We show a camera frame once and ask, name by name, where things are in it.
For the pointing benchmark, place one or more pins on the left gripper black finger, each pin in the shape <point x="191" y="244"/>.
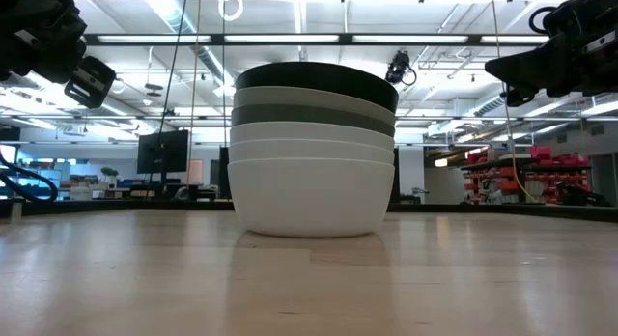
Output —
<point x="91" y="82"/>

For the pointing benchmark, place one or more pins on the medium white bowl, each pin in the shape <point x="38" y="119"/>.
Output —
<point x="289" y="150"/>

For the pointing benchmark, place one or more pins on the small white bowl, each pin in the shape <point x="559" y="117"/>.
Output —
<point x="289" y="132"/>

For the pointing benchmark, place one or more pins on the white LED light panel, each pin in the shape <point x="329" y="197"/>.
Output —
<point x="154" y="38"/>
<point x="514" y="38"/>
<point x="282" y="38"/>
<point x="410" y="38"/>

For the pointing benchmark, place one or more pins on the black computer monitor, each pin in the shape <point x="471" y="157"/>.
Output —
<point x="162" y="151"/>

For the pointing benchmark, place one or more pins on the dark grey bowl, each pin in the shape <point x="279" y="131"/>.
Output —
<point x="289" y="115"/>

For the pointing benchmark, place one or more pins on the black bowl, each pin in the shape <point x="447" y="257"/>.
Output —
<point x="318" y="82"/>

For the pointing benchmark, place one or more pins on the light grey bowl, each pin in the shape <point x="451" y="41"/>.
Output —
<point x="289" y="97"/>

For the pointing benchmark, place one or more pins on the black table edge frame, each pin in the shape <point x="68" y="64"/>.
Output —
<point x="483" y="209"/>

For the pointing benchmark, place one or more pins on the black hanging camera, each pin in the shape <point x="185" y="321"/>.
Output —
<point x="398" y="65"/>

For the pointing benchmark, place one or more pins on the silver metal post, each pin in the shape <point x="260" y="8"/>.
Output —
<point x="16" y="209"/>

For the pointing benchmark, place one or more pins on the black standing panel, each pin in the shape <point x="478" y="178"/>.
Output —
<point x="225" y="172"/>

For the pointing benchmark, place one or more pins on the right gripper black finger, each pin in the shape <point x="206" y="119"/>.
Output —
<point x="526" y="65"/>
<point x="517" y="97"/>

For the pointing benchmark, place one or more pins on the black overhead frame beam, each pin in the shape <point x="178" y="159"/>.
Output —
<point x="217" y="39"/>

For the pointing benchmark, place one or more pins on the shelf with red bins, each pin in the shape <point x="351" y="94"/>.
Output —
<point x="531" y="181"/>

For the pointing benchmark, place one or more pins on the small green plant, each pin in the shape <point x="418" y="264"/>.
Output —
<point x="109" y="172"/>

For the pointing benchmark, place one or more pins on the large white bowl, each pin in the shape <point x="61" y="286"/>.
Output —
<point x="309" y="196"/>

